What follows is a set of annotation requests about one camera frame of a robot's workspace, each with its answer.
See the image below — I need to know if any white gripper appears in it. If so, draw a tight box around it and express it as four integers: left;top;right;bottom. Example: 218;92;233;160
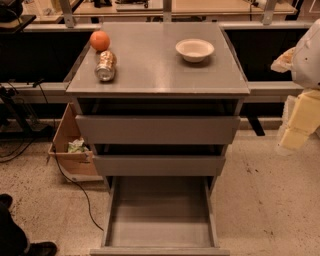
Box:
276;90;320;156

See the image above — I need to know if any orange soda can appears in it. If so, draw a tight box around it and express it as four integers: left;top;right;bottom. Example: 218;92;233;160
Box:
95;50;117;82

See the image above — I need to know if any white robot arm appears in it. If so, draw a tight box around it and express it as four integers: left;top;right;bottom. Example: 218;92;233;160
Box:
271;19;320;155

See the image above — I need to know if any grey drawer cabinet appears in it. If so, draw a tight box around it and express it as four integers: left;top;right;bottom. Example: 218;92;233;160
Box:
65;21;251;188

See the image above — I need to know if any grey open bottom drawer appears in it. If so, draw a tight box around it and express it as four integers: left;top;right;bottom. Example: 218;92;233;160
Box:
90;177;230;256

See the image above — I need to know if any grey middle drawer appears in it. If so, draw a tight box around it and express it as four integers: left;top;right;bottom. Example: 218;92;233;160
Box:
93;155;225;176

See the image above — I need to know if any grey top drawer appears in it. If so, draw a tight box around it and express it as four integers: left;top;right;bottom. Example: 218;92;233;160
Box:
76;115;240;145

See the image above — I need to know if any white bowl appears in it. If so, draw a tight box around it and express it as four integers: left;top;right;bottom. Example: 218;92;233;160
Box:
175;39;215;63

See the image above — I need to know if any crumpled paper in box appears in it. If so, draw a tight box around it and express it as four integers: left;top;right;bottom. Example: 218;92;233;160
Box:
67;139;88;153

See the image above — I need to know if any orange fruit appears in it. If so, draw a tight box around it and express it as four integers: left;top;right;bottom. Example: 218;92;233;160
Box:
89;31;110;51

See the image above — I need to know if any cardboard box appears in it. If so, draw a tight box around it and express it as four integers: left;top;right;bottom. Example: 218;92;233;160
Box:
48;103;101;181

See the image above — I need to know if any black shoe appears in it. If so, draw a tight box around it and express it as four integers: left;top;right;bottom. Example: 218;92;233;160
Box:
26;242;57;256

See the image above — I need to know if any dark trouser leg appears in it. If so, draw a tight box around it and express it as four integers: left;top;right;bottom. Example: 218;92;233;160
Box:
0;194;29;256

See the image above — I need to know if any black floor cable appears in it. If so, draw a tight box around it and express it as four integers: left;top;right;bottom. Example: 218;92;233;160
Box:
0;79;105;232

